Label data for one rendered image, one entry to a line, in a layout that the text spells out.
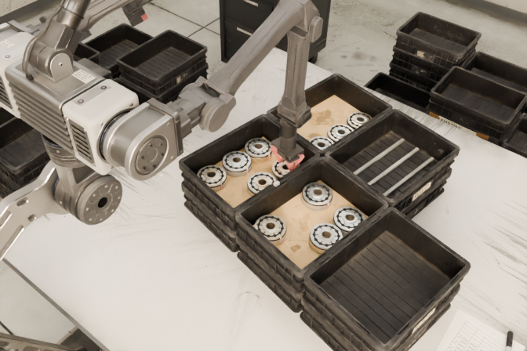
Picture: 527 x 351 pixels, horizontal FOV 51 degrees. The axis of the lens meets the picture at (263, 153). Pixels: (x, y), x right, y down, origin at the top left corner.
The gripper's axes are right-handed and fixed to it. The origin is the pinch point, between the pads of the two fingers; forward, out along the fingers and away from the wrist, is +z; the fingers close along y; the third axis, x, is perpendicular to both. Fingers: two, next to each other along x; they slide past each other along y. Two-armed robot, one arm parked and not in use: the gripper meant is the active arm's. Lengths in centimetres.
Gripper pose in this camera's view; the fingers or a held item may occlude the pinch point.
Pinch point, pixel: (286, 165)
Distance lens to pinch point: 192.1
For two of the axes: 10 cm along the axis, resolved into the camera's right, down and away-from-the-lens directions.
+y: -6.0, -5.3, 6.0
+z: 0.0, 7.5, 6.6
